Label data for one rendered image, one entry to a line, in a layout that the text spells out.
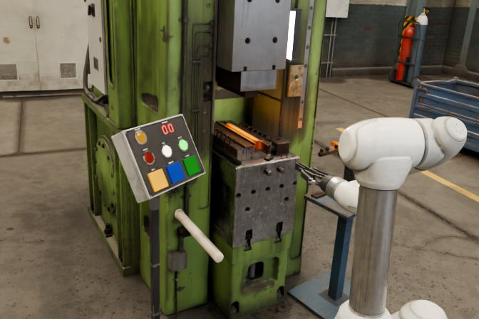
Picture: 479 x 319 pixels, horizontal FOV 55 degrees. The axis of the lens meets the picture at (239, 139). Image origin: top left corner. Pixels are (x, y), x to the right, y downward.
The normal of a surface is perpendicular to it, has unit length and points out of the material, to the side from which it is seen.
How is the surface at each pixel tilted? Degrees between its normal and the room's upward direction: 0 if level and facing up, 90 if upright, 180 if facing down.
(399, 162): 90
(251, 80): 90
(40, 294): 0
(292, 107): 90
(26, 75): 90
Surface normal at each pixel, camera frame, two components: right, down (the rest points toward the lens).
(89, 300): 0.05, -0.94
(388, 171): 0.08, 0.32
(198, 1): 0.50, 0.30
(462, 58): -0.92, 0.08
